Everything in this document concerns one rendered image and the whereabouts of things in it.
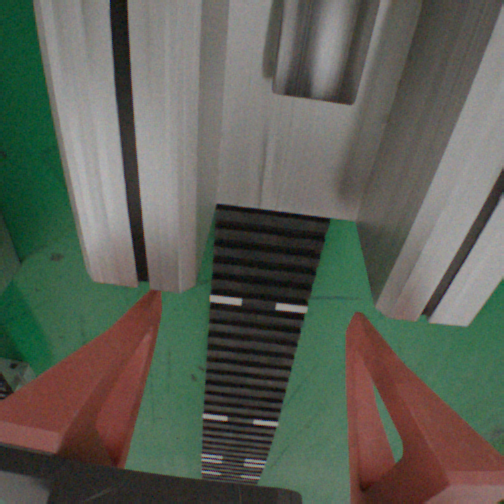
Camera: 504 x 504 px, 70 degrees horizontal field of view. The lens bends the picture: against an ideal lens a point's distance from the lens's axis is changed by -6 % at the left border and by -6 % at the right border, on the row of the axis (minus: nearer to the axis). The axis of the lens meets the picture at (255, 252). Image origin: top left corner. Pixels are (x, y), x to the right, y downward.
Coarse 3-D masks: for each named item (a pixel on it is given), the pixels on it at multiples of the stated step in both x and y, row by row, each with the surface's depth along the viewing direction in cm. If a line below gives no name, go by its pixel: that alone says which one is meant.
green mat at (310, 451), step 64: (0, 0) 12; (0, 64) 14; (0, 128) 16; (0, 192) 18; (64, 192) 18; (64, 256) 20; (320, 256) 19; (0, 320) 25; (64, 320) 24; (192, 320) 23; (320, 320) 22; (384, 320) 22; (192, 384) 28; (320, 384) 27; (448, 384) 26; (192, 448) 36; (320, 448) 35
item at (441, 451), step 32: (352, 320) 15; (352, 352) 14; (384, 352) 12; (352, 384) 14; (384, 384) 11; (416, 384) 11; (352, 416) 13; (416, 416) 9; (448, 416) 9; (352, 448) 13; (384, 448) 13; (416, 448) 9; (448, 448) 8; (480, 448) 8; (352, 480) 13; (384, 480) 10; (416, 480) 9; (448, 480) 8; (480, 480) 8
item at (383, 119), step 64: (64, 0) 5; (128, 0) 5; (192, 0) 5; (256, 0) 8; (320, 0) 7; (384, 0) 8; (448, 0) 7; (64, 64) 6; (128, 64) 6; (192, 64) 6; (256, 64) 9; (320, 64) 8; (384, 64) 9; (448, 64) 7; (64, 128) 7; (128, 128) 7; (192, 128) 7; (256, 128) 10; (320, 128) 10; (384, 128) 10; (448, 128) 7; (128, 192) 7; (192, 192) 8; (256, 192) 12; (320, 192) 12; (384, 192) 10; (448, 192) 7; (128, 256) 8; (192, 256) 9; (384, 256) 9; (448, 256) 8; (448, 320) 9
